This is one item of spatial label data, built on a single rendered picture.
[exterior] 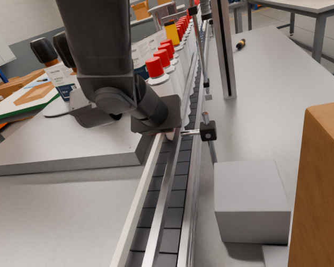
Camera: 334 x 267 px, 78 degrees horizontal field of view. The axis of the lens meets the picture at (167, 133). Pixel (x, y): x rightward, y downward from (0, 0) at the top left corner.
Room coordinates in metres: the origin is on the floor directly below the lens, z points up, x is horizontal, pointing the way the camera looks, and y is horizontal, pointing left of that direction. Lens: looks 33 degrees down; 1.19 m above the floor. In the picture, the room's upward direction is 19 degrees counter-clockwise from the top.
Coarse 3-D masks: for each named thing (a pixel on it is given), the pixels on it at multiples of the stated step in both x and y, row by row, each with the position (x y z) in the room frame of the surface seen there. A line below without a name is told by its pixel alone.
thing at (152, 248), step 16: (192, 64) 0.71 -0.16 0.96; (192, 80) 0.60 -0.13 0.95; (176, 128) 0.35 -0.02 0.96; (176, 144) 0.30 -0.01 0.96; (176, 160) 0.27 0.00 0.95; (160, 192) 0.20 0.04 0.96; (160, 208) 0.18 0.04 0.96; (160, 224) 0.16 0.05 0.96; (160, 240) 0.14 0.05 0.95; (144, 256) 0.12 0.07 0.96
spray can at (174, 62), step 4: (164, 44) 0.54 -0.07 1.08; (168, 44) 0.53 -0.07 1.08; (160, 48) 0.53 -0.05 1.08; (164, 48) 0.52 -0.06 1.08; (168, 48) 0.52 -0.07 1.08; (168, 52) 0.52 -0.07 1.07; (172, 56) 0.53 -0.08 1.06; (172, 60) 0.52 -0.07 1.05; (176, 60) 0.53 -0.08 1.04; (172, 64) 0.52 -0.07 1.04; (176, 64) 0.52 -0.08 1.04; (176, 68) 0.52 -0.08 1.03; (180, 72) 0.53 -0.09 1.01; (180, 76) 0.52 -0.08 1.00; (180, 80) 0.52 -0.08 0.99; (180, 84) 0.52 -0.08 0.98; (184, 88) 0.53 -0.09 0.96; (188, 104) 0.53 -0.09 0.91; (188, 108) 0.52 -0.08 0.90; (188, 112) 0.52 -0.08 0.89; (188, 116) 0.52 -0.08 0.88
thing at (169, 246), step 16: (192, 96) 0.63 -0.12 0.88; (192, 112) 0.53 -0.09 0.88; (192, 128) 0.45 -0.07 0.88; (160, 160) 0.37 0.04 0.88; (160, 176) 0.32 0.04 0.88; (176, 176) 0.30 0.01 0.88; (176, 192) 0.27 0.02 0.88; (144, 208) 0.25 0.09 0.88; (176, 208) 0.23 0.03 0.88; (144, 224) 0.22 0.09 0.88; (176, 224) 0.20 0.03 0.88; (144, 240) 0.19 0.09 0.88; (176, 240) 0.18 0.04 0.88; (128, 256) 0.18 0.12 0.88; (160, 256) 0.16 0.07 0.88; (176, 256) 0.15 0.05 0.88
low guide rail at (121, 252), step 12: (156, 144) 0.39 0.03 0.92; (156, 156) 0.36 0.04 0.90; (144, 168) 0.32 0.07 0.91; (144, 180) 0.29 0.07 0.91; (144, 192) 0.27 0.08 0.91; (132, 204) 0.24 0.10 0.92; (132, 216) 0.22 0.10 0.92; (132, 228) 0.20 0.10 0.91; (120, 240) 0.18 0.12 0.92; (132, 240) 0.19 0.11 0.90; (120, 252) 0.17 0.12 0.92; (120, 264) 0.15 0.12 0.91
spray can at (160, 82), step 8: (152, 64) 0.43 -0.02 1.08; (160, 64) 0.43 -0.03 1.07; (152, 72) 0.43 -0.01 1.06; (160, 72) 0.43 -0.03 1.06; (152, 80) 0.43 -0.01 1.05; (160, 80) 0.42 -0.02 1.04; (168, 80) 0.43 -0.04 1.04; (152, 88) 0.43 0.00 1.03; (160, 88) 0.42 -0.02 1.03; (168, 88) 0.42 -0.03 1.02; (160, 96) 0.42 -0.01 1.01; (168, 136) 0.43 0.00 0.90
